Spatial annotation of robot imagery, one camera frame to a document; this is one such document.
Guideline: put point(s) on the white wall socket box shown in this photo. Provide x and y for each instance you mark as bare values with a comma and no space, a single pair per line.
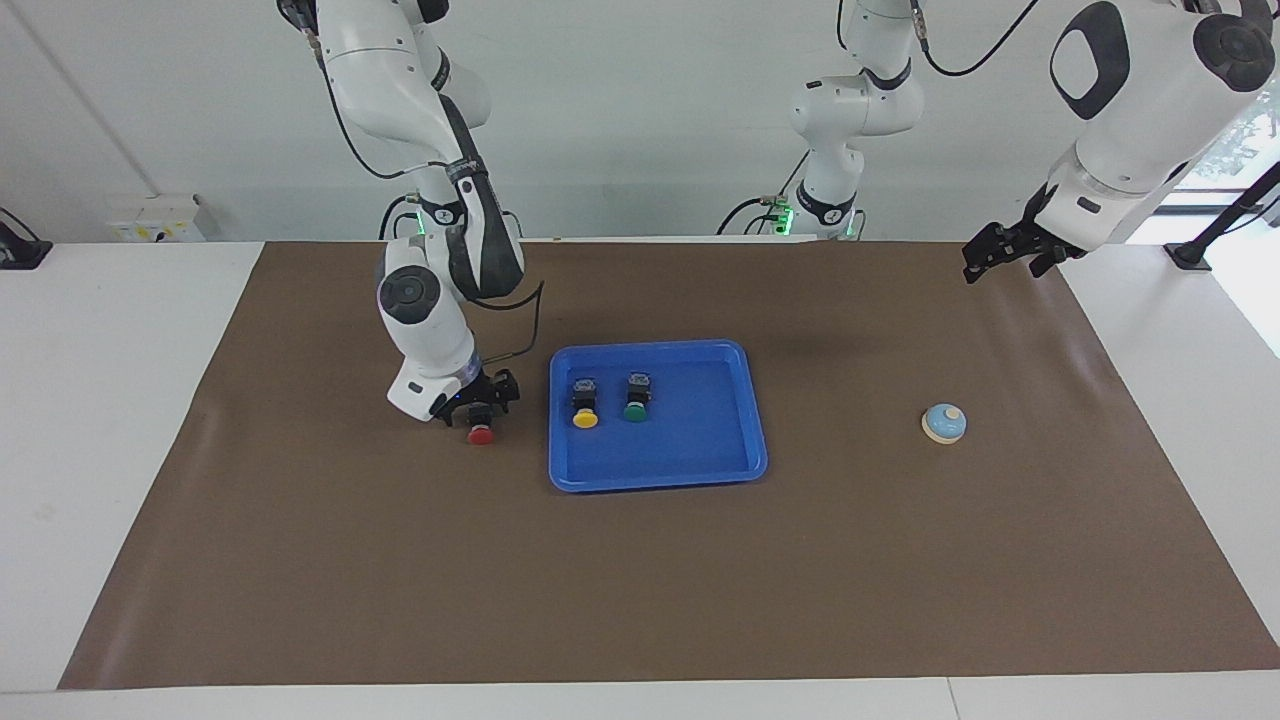
150,225

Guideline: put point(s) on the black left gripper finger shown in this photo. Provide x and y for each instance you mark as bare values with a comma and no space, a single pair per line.
972,268
1042,264

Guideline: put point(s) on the red push button switch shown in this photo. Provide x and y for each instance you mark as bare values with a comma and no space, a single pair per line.
481,435

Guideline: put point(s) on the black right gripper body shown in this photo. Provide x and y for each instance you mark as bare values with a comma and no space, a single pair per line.
490,385

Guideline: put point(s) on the black angled stand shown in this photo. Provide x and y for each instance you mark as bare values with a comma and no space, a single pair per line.
1190,255

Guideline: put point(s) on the blue plastic tray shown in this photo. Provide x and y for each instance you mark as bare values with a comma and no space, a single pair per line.
690,450

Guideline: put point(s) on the bright window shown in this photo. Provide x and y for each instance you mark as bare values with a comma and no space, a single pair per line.
1250,140

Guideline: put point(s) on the small black table clamp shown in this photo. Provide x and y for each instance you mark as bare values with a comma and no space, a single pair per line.
20,255

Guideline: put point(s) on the green push button switch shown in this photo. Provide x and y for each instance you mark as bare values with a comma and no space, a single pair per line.
636,410

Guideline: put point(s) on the brown table mat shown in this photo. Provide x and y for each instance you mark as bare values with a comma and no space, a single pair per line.
640,600

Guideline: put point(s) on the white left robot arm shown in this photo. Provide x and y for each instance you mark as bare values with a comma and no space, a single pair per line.
1140,120

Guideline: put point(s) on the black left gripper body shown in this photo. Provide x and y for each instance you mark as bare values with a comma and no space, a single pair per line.
1040,235

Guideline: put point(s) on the light blue service bell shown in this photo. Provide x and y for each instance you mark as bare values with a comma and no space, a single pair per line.
944,424

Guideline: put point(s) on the yellow push button switch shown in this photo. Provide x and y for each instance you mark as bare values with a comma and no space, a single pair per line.
585,418

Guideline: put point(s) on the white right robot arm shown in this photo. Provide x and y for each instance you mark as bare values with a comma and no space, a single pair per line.
420,330

